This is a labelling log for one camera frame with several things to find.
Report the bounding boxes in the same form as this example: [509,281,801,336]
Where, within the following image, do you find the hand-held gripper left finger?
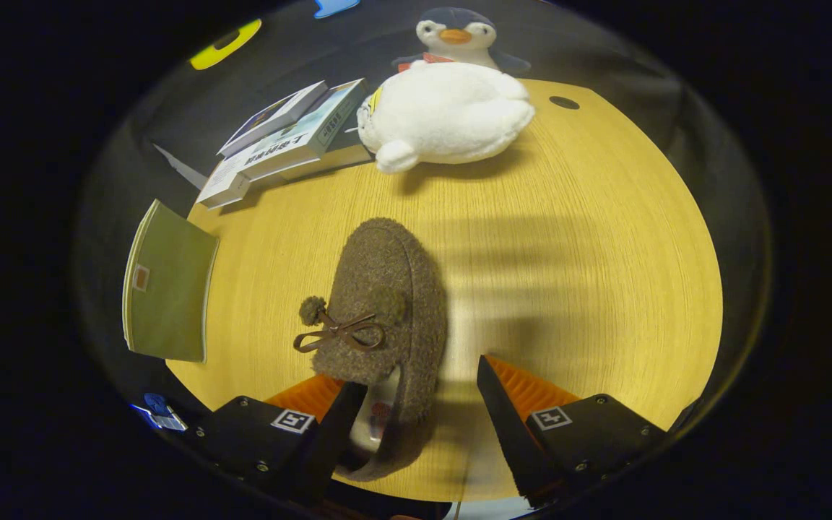
[185,373,370,508]

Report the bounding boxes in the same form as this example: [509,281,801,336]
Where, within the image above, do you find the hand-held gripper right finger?
[476,354,671,510]

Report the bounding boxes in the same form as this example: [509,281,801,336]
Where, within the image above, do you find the brown fuzzy shoe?
[293,217,451,483]

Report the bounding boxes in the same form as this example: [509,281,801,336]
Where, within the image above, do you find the green fabric storage box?
[122,199,220,364]

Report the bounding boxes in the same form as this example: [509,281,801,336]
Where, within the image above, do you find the glossy printed sheet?
[131,404,189,433]

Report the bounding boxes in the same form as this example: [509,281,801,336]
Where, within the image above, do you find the sky cover book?
[239,77,372,183]

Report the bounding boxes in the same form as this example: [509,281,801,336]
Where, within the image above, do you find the white plush toy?
[357,60,536,175]

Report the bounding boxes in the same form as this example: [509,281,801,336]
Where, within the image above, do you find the penguin plush toy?
[391,6,532,75]

